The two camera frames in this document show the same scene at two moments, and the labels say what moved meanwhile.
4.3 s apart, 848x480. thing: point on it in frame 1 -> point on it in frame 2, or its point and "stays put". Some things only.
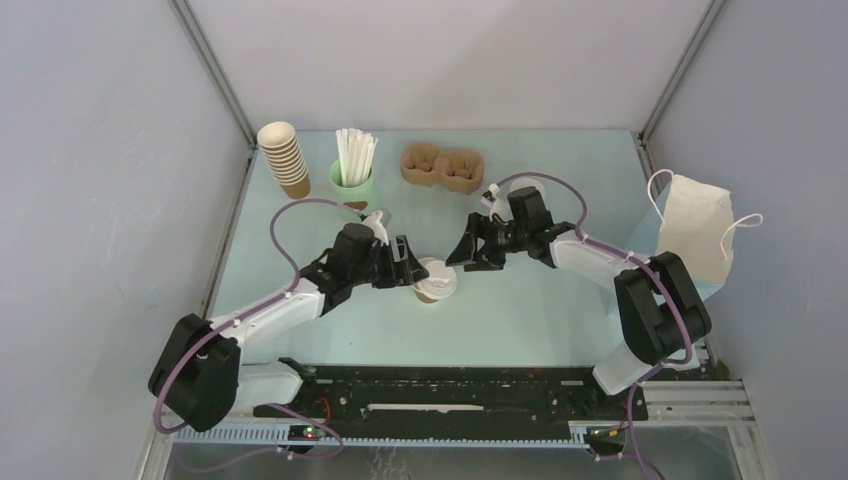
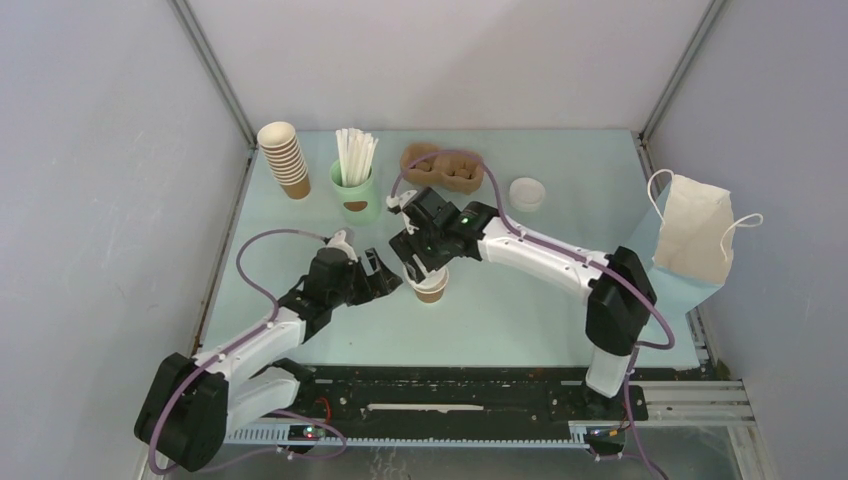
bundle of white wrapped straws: (356, 150) stays put
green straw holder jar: (365, 196) stays put
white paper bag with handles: (695, 222) stays put
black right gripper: (488, 259) -> (407, 243)
